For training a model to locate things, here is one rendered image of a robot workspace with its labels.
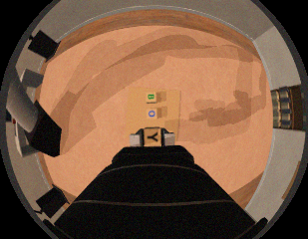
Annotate tan square mat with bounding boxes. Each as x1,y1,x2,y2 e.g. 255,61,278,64
125,88,180,141

